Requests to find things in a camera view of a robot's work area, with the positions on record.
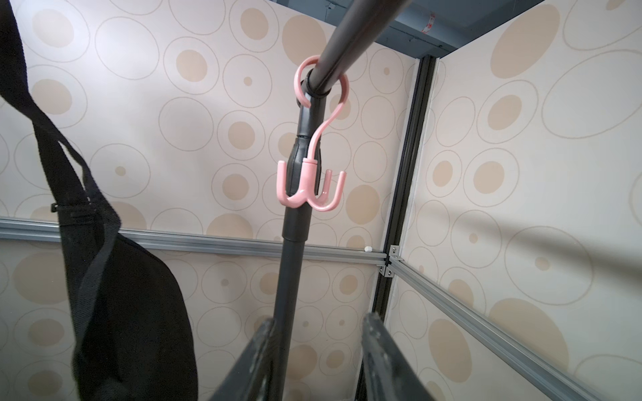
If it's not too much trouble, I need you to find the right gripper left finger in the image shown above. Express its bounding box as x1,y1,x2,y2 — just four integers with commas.
210,317,275,401

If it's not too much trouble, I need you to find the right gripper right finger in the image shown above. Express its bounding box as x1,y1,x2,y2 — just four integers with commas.
361,312,434,401

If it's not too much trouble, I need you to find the black bag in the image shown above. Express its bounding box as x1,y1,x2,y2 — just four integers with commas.
1,2,198,400

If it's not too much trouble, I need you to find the leftmost pink hook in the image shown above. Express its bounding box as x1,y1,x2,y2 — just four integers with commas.
276,74,349,212

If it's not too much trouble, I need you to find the black clothes rack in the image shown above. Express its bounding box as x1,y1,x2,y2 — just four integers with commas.
264,1,409,400

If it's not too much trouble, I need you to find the aluminium rail back wall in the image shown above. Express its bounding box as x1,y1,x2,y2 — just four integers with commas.
389,256,603,401

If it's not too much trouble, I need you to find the aluminium rail wall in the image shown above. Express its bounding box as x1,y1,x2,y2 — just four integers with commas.
389,256,603,401
1,217,387,266

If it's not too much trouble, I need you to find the aluminium rail left wall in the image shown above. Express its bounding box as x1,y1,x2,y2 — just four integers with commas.
1,217,387,266

